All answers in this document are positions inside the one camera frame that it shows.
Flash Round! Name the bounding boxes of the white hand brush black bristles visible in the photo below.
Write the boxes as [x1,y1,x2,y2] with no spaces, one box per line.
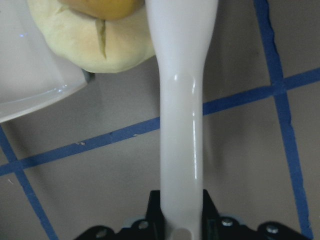
[145,0,219,240]

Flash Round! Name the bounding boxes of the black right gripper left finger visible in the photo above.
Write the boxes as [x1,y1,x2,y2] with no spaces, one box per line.
[146,190,165,225]

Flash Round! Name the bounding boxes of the pale crescent bread piece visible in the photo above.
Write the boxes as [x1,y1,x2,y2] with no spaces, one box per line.
[27,0,155,73]

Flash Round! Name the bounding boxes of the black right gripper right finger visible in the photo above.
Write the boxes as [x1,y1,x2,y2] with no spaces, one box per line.
[202,189,220,225]

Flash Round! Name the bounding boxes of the brown oval bread roll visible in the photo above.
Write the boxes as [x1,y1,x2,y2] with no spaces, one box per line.
[59,0,145,21]

